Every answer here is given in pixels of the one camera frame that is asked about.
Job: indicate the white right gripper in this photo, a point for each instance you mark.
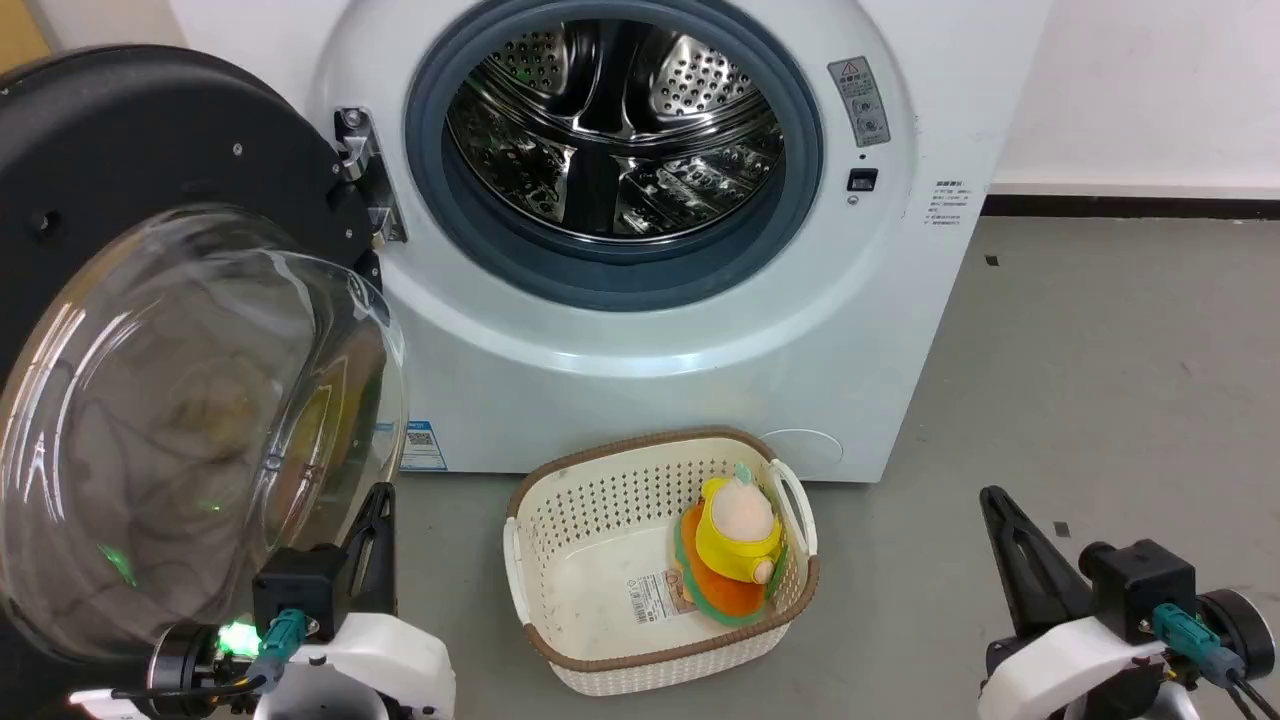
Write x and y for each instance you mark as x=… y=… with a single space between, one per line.
x=1060 y=670

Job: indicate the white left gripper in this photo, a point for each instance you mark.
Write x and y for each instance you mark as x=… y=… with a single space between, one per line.
x=380 y=665

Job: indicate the black washer door glass bowl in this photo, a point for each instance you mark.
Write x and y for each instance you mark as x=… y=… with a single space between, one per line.
x=150 y=130

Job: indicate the white front-load washing machine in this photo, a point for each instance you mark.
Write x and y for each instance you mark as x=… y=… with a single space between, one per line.
x=650 y=400

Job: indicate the metal door hinge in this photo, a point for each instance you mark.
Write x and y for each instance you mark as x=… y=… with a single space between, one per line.
x=375 y=190

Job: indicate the black door latch slot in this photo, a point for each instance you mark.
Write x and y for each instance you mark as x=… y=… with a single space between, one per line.
x=862 y=180

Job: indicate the blue energy label sticker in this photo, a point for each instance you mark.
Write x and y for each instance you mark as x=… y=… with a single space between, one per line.
x=423 y=445

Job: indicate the cream laundry basket brown rim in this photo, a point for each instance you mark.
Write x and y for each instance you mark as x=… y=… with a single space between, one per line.
x=590 y=560

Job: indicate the round white filter cover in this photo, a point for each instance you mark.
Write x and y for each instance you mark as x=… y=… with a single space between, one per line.
x=805 y=455

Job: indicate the paper barcode label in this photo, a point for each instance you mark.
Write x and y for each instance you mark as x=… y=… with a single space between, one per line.
x=655 y=598

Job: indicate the yellow orange plush doll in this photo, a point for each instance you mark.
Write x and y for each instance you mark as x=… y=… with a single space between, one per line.
x=735 y=520

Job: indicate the small text sticker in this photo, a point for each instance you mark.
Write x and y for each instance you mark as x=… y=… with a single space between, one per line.
x=947 y=205

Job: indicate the grey warning label sticker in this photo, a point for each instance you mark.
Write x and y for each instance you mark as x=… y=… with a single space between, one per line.
x=860 y=100

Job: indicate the steel perforated washer drum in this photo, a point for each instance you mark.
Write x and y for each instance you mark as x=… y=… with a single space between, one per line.
x=700 y=80

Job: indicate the wooden panel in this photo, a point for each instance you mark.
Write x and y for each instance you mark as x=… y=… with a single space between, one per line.
x=18 y=30

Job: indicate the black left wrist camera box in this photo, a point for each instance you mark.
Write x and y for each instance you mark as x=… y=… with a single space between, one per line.
x=295 y=590

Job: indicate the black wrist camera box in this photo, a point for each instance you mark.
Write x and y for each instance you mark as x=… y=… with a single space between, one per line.
x=1140 y=585
x=295 y=590

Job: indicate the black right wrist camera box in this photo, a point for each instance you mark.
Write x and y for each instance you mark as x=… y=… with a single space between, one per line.
x=1140 y=585

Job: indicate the dark wall baseboard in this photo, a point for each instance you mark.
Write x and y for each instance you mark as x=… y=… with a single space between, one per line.
x=1130 y=207

